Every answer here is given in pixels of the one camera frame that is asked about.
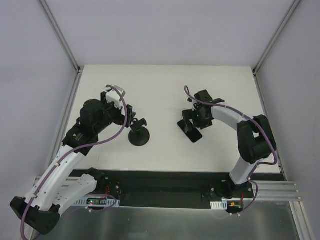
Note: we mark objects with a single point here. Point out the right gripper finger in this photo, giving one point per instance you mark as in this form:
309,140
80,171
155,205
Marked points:
202,124
188,116

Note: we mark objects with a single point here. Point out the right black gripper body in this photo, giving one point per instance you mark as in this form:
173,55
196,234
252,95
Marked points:
197,119

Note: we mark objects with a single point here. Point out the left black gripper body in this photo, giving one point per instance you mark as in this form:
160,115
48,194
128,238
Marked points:
129,113

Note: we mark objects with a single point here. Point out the black smartphone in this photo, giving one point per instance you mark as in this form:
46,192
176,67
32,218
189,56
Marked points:
191,132

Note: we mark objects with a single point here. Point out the black round phone stand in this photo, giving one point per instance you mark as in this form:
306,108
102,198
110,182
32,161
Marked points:
139,135

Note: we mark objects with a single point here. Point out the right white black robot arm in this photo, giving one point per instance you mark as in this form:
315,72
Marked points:
255,138

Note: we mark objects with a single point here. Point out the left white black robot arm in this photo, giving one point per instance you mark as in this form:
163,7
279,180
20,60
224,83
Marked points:
100,121

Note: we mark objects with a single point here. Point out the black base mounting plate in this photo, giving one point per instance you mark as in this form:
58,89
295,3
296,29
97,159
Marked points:
174,190

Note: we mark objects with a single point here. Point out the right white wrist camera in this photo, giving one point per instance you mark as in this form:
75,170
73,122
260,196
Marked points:
195,104

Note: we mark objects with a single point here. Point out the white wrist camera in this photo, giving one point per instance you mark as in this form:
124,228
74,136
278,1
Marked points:
195,104
113,94

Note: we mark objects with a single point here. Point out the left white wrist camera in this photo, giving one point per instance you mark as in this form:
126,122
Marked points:
113,94

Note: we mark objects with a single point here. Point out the right aluminium frame post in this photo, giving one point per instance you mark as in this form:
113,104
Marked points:
276,35

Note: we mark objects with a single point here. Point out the aluminium frame post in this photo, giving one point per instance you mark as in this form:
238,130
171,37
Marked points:
276,35
59,35

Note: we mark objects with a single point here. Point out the right white cable duct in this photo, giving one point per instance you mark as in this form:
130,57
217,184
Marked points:
219,205

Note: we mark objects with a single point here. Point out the white cable duct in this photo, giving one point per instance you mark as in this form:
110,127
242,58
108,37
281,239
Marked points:
99,202
219,205

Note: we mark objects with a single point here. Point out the left white cable duct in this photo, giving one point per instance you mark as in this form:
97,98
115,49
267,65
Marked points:
99,202

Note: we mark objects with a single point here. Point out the aluminium front rail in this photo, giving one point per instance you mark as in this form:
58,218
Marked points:
270,188

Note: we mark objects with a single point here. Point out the left aluminium frame post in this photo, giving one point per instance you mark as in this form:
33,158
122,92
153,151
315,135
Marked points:
59,35

